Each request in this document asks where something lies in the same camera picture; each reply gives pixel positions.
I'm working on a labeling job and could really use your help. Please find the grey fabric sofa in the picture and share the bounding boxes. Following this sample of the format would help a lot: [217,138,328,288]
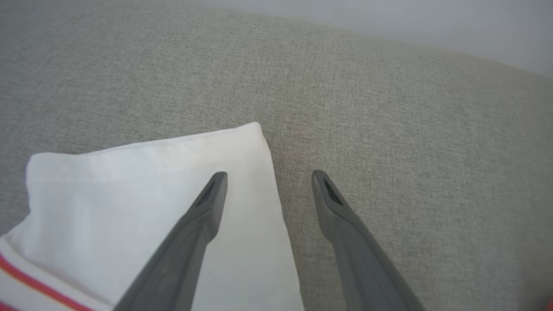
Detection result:
[0,0,553,311]

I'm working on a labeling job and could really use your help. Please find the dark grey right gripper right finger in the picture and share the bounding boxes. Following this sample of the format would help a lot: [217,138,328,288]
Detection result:
[311,170,426,311]

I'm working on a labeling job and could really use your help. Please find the red shirt with white sleeves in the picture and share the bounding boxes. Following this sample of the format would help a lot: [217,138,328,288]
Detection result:
[0,122,305,311]

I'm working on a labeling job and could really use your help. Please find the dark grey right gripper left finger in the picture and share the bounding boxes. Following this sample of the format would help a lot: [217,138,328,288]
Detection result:
[113,171,228,311]

